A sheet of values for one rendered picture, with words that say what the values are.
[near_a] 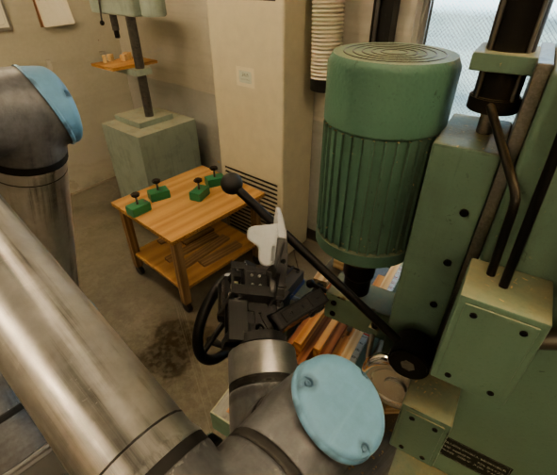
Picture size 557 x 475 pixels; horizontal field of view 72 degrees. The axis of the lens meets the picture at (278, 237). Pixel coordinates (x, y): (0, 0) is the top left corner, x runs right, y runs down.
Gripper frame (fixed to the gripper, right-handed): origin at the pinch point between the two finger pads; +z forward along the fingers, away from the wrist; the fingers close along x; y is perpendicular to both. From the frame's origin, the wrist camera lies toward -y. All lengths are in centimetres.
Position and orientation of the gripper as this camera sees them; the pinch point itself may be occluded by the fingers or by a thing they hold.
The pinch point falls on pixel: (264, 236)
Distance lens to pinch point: 64.4
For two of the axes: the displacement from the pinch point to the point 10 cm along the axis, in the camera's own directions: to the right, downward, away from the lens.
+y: -9.2, -1.6, -3.5
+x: -3.8, 6.0, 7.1
